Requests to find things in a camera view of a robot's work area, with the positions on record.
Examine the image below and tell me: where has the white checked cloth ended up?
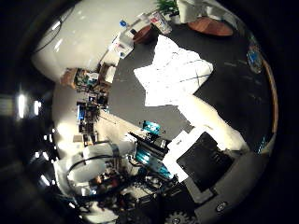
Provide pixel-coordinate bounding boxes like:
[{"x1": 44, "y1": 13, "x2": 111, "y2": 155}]
[{"x1": 133, "y1": 34, "x2": 215, "y2": 108}]

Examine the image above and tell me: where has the dark brown bowl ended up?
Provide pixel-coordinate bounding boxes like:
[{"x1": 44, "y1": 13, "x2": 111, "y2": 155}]
[{"x1": 133, "y1": 24, "x2": 155, "y2": 45}]

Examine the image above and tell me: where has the cluttered wooden shelf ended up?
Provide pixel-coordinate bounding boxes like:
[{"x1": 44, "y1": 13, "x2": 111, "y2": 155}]
[{"x1": 60, "y1": 63, "x2": 115, "y2": 147}]

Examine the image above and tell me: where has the teal black frame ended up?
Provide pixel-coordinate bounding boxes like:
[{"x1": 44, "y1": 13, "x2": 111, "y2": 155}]
[{"x1": 127, "y1": 120, "x2": 176, "y2": 181}]

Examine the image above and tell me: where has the clear plastic bottle with label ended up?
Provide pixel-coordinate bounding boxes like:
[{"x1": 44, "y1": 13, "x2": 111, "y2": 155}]
[{"x1": 149, "y1": 10, "x2": 173, "y2": 35}]

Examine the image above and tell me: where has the green potted plant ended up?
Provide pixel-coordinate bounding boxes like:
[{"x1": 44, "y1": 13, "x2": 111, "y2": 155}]
[{"x1": 155, "y1": 0, "x2": 180, "y2": 17}]

